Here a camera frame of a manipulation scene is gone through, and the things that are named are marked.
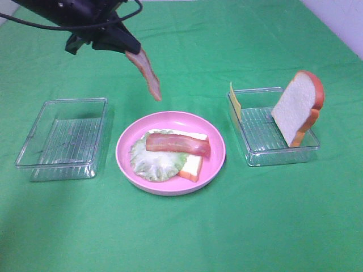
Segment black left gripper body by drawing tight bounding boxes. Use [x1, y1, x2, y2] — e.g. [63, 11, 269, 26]
[16, 1, 123, 55]

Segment green lettuce leaf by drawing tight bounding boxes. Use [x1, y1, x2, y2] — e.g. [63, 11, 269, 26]
[129, 130, 189, 182]

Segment pink round plate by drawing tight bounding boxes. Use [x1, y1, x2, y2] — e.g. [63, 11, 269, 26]
[115, 111, 226, 196]

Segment left clear plastic container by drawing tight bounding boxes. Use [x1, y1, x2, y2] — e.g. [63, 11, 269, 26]
[15, 97, 108, 182]

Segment right clear plastic container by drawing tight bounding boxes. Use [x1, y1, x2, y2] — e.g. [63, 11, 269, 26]
[227, 87, 320, 167]

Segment yellow cheese slice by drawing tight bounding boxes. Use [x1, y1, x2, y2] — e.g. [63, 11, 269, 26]
[229, 82, 242, 122]

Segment clear plastic container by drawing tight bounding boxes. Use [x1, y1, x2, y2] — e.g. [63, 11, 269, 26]
[15, 97, 108, 182]
[227, 87, 320, 167]

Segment bacon strip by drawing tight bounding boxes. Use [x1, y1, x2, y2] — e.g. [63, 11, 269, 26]
[145, 133, 211, 157]
[125, 48, 162, 101]

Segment green tablecloth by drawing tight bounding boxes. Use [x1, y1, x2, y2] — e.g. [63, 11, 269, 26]
[1, 1, 362, 271]

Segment bread slice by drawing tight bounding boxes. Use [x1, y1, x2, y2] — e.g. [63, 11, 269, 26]
[149, 129, 209, 182]
[271, 70, 325, 147]

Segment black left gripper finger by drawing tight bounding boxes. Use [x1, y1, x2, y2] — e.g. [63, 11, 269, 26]
[92, 23, 141, 54]

